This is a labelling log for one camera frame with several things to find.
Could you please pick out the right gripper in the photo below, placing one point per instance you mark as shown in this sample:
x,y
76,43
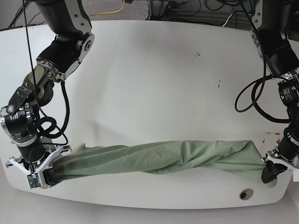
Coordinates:
x,y
35,152

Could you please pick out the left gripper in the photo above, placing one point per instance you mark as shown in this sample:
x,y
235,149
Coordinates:
x,y
288,148

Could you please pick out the green t-shirt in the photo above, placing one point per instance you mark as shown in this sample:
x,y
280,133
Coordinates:
x,y
240,158

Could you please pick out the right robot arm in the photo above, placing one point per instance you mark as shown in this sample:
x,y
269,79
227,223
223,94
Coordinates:
x,y
22,119

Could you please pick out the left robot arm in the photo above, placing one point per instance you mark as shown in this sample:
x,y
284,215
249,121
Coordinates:
x,y
270,20

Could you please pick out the red tape rectangle marking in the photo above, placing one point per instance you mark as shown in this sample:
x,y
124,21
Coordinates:
x,y
271,137

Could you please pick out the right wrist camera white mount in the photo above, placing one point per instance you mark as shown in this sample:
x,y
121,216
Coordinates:
x,y
35,175

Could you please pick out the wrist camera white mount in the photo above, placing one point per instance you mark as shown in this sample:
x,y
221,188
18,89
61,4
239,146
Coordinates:
x,y
35,175
290,166

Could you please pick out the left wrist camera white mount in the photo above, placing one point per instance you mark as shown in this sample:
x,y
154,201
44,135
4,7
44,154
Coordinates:
x,y
290,166

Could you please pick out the right table cable grommet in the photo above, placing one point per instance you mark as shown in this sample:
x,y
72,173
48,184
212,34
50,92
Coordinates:
x,y
246,194

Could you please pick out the aluminium frame post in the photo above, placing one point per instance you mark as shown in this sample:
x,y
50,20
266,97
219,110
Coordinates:
x,y
157,9

